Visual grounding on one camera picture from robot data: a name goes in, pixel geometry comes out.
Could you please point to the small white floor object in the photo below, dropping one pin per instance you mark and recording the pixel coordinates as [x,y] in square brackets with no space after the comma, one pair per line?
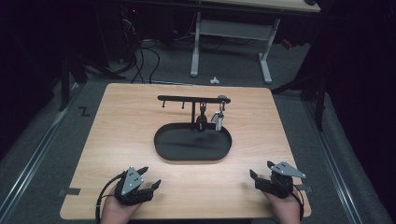
[214,81]

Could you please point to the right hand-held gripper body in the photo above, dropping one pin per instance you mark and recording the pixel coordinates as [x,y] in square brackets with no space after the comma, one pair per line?
[280,182]

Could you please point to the metal floor rail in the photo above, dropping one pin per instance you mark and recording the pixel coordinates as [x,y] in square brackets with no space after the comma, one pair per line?
[334,165]
[34,157]

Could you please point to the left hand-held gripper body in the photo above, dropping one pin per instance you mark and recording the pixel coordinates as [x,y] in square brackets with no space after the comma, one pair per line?
[132,183]

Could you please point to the person's left hand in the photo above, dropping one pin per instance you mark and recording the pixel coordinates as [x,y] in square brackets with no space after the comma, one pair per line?
[118,213]

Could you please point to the black car key fob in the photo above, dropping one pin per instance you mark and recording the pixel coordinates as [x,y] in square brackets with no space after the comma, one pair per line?
[201,119]

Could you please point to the black metal stand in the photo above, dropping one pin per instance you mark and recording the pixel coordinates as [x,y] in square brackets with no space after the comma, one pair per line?
[64,84]
[320,102]

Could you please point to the person's right hand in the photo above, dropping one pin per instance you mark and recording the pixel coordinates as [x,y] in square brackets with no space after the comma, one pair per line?
[285,210]

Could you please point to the silver keys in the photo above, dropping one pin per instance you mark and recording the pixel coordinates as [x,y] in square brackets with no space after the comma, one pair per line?
[219,119]

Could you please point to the grey tape strip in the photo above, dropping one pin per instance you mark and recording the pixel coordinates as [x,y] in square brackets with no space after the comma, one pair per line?
[70,191]
[305,188]

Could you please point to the black computer tower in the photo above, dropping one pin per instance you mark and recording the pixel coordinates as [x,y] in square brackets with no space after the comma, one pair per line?
[129,31]

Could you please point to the black key rack with tray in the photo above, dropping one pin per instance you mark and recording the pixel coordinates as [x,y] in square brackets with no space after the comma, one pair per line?
[193,143]

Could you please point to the white metal-framed desk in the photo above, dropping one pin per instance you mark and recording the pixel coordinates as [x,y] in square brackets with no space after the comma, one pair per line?
[233,29]

